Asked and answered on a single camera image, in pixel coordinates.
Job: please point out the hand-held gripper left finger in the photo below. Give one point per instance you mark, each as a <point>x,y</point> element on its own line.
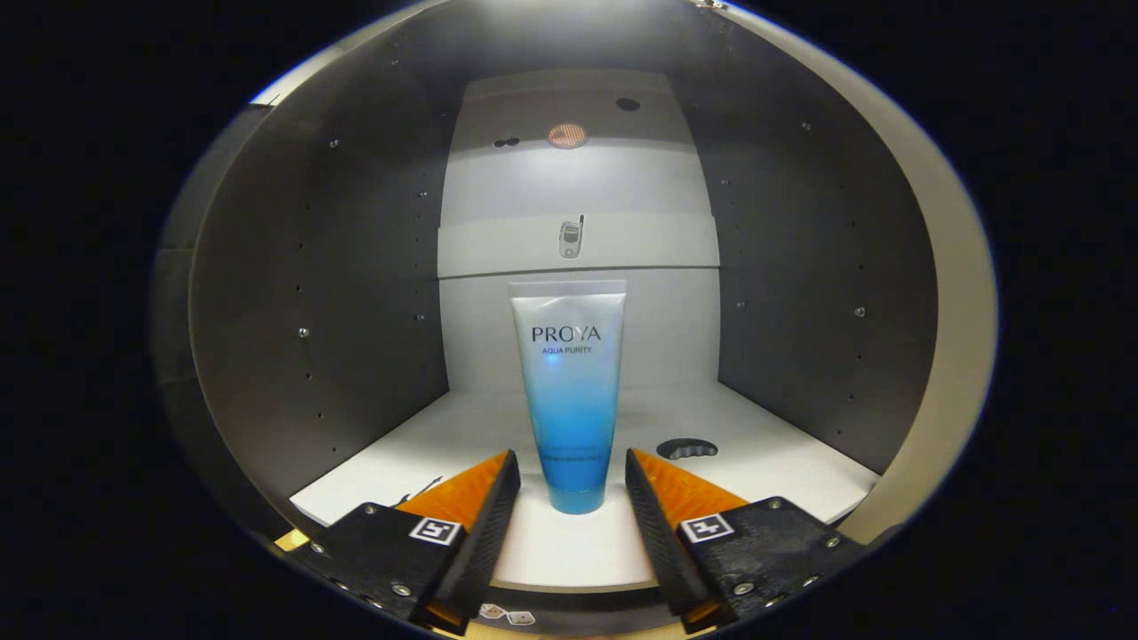
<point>484,542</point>

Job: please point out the blue white cosmetic tube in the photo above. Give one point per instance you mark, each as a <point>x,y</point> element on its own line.
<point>569,400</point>

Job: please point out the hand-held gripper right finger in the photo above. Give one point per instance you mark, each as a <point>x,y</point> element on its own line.
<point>662,542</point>

